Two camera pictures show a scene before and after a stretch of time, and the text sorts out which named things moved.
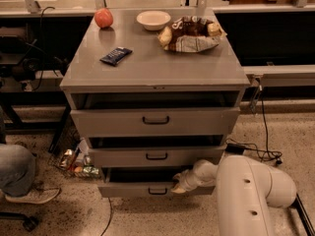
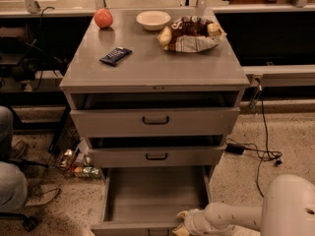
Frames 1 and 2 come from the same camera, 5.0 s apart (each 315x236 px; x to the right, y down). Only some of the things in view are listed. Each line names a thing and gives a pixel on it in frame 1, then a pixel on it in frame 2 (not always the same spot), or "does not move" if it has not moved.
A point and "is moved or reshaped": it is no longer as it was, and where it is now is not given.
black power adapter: (236, 148) does not move
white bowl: (153, 20) does not move
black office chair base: (30, 222) does not move
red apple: (103, 18) does not move
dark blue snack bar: (116, 55) does not move
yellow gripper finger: (178, 176) -> (184, 213)
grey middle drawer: (153, 156) does not move
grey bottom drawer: (157, 189) is moved or reshaped
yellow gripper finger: (178, 189) -> (180, 231)
